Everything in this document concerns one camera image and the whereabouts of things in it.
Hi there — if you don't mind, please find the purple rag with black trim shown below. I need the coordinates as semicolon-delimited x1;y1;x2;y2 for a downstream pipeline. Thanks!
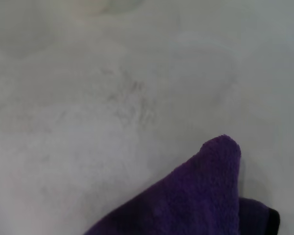
83;134;281;235

